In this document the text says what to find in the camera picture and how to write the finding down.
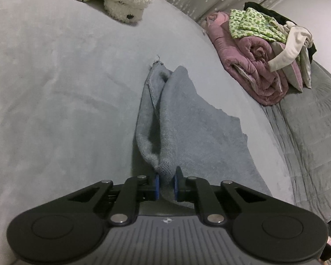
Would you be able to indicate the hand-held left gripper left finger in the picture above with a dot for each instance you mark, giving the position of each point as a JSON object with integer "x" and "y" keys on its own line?
{"x": 156, "y": 187}

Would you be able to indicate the grey quilted blanket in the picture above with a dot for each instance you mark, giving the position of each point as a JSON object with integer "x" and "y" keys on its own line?
{"x": 311, "y": 143}

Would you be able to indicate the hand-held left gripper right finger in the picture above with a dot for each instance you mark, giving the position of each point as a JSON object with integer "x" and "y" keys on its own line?
{"x": 176, "y": 187}

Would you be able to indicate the black garment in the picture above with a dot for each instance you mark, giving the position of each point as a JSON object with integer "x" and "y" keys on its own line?
{"x": 267, "y": 11}

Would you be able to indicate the cream white garment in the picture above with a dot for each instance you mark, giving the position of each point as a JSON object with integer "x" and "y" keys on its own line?
{"x": 289, "y": 49}

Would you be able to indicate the grey bed sheet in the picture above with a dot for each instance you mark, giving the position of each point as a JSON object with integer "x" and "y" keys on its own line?
{"x": 58, "y": 88}

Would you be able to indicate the grey knit sweater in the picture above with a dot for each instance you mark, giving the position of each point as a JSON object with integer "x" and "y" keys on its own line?
{"x": 193, "y": 127}

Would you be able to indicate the pink folded quilt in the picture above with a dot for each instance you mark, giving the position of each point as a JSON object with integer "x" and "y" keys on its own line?
{"x": 251, "y": 66}

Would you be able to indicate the green patterned cloth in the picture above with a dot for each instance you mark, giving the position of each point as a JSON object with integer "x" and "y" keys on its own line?
{"x": 248, "y": 24}

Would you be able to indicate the pale grey pillow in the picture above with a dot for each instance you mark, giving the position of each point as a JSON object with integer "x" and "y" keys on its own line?
{"x": 298, "y": 74}

